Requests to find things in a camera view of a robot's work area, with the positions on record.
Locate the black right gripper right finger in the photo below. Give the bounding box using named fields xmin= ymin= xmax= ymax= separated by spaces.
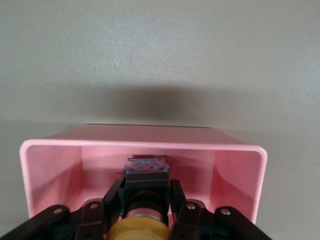
xmin=168 ymin=178 xmax=273 ymax=240

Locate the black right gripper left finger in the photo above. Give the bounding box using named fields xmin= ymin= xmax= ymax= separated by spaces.
xmin=0 ymin=179 xmax=125 ymax=240

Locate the yellow push button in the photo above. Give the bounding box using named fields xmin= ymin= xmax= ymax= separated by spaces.
xmin=107 ymin=156 xmax=174 ymax=240

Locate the pink plastic box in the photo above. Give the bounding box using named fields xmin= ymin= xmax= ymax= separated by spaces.
xmin=19 ymin=123 xmax=269 ymax=225

